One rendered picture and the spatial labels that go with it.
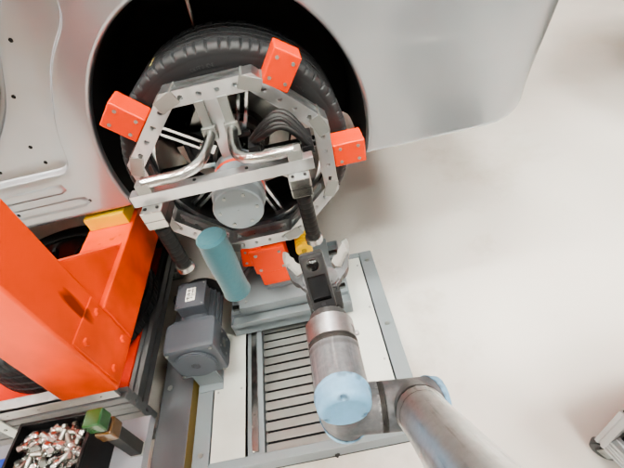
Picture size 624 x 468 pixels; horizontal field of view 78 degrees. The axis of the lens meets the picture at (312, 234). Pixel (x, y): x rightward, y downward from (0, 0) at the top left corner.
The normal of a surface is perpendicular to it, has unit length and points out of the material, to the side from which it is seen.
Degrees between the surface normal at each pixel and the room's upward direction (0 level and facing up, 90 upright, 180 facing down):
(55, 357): 90
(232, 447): 0
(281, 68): 90
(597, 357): 0
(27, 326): 90
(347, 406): 85
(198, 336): 0
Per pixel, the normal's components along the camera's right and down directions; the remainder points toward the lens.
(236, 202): 0.12, 0.66
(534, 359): -0.18, -0.72
